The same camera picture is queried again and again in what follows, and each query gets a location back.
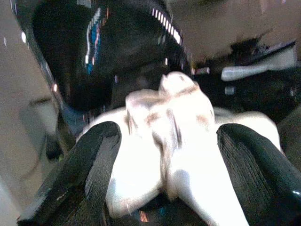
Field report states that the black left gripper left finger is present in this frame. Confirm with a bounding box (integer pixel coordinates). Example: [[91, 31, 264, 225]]
[[18, 121, 122, 226]]

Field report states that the glossy black curved shell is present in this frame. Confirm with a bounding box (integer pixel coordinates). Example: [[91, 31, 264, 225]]
[[10, 0, 191, 113]]

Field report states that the white garment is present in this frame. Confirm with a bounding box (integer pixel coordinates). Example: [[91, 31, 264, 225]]
[[77, 71, 283, 226]]

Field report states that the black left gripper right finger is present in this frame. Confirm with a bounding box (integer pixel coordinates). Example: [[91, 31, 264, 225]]
[[215, 123, 301, 226]]

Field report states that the white long bar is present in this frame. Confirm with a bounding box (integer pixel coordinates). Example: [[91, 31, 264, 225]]
[[221, 53, 298, 82]]

